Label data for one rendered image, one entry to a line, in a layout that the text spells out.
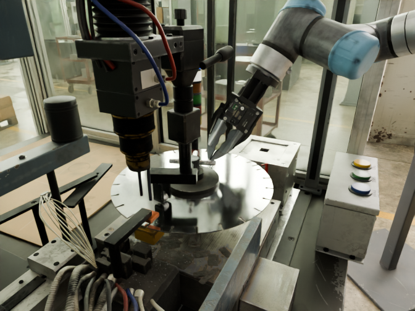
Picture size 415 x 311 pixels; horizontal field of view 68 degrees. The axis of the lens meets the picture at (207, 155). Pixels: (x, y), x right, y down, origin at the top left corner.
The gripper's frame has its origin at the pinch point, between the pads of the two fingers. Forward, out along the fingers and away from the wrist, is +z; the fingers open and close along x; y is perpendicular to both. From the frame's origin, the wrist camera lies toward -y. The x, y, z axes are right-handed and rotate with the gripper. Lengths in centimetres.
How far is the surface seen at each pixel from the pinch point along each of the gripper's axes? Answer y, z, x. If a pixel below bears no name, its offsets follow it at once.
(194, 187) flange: 9.7, 5.3, -0.1
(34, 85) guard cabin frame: -67, 33, -82
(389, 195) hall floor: -168, -4, 138
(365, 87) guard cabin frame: -22.8, -32.3, 26.2
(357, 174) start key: -9.8, -12.3, 33.3
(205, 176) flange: 5.4, 3.5, 0.8
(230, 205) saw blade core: 13.4, 3.3, 7.2
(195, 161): 7.8, 1.2, -2.5
